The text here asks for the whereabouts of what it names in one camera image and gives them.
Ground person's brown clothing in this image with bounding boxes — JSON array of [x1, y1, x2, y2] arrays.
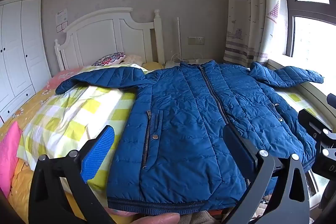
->
[[181, 210, 227, 224]]

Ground cream pillow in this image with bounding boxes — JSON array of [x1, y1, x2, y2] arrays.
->
[[125, 54, 144, 65]]

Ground window sill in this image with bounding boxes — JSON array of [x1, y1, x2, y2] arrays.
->
[[266, 58, 336, 133]]

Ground wall socket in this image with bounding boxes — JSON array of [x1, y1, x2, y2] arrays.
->
[[188, 36, 205, 45]]

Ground white cable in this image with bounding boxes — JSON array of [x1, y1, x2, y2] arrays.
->
[[170, 53, 190, 65]]

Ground person's left hand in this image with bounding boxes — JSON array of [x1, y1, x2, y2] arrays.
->
[[130, 212, 181, 224]]

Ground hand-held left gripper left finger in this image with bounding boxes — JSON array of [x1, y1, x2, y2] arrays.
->
[[28, 125, 116, 224]]

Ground white nightstand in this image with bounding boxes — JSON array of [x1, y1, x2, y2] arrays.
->
[[164, 57, 212, 68]]

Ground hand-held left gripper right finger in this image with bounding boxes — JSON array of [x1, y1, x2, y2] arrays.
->
[[223, 124, 311, 224]]

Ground yellow pillow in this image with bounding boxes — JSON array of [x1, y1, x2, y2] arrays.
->
[[142, 61, 165, 71]]

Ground window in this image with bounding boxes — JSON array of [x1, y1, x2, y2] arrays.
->
[[278, 0, 336, 60]]

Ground white wall paper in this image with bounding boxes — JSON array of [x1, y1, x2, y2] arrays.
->
[[56, 9, 69, 32]]

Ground printed curtain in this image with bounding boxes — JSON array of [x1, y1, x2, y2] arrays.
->
[[223, 0, 289, 67]]

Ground patterned round cushion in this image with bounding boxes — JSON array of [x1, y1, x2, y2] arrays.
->
[[91, 52, 126, 67]]

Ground white pole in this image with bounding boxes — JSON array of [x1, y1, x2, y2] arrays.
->
[[176, 17, 182, 63]]

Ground white wardrobe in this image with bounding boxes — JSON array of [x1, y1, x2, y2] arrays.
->
[[0, 0, 52, 123]]

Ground blue quilted jacket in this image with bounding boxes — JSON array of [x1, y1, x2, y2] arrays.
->
[[55, 60, 324, 215]]

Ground pink pillow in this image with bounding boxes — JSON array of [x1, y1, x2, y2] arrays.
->
[[0, 121, 24, 199]]

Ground yellow green checked blanket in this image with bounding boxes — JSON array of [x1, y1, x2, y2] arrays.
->
[[0, 68, 137, 224]]

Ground white bed headboard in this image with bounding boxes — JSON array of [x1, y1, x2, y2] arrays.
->
[[54, 7, 166, 73]]

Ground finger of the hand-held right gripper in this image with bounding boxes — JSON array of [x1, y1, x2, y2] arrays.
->
[[298, 108, 336, 159]]

